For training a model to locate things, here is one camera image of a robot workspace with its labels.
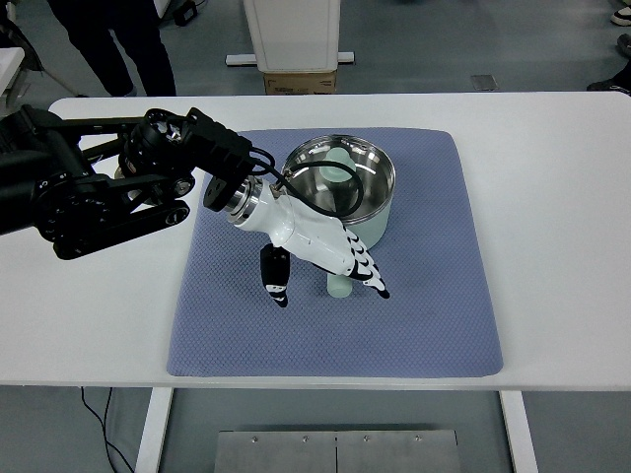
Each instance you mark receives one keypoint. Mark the person in dark trousers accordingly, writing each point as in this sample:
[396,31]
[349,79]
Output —
[106,31]

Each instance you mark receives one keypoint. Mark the cardboard box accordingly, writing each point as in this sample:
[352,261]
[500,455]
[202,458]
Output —
[299,84]

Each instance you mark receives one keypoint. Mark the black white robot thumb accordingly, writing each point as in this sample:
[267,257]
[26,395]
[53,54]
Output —
[275,272]

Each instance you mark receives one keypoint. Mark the white furniture at left edge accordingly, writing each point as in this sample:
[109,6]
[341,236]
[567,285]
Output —
[12,74]

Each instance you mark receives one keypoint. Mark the white sneaker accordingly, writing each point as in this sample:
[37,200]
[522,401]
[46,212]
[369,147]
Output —
[622,17]

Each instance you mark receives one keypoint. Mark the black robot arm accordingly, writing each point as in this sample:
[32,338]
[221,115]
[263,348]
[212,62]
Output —
[90,184]

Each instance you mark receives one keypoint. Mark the white table right leg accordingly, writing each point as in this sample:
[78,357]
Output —
[518,431]

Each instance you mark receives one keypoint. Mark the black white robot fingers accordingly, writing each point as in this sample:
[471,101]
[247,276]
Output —
[359,264]

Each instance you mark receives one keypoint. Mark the black shoe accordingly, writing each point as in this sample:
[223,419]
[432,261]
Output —
[620,82]

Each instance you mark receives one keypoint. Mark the white table left leg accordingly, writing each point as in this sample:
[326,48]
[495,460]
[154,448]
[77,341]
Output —
[154,430]

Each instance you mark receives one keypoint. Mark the metal floor plate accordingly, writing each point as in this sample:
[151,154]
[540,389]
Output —
[338,451]

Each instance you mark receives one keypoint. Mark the green pot with glass lid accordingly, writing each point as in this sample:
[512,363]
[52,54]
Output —
[346,178]

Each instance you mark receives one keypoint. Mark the white table leg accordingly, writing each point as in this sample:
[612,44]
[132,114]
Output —
[154,430]
[518,431]

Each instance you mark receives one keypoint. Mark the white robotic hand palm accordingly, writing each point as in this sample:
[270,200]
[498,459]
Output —
[294,226]

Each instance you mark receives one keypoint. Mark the grey floor socket cover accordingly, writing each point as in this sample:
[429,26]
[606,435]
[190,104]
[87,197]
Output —
[484,83]

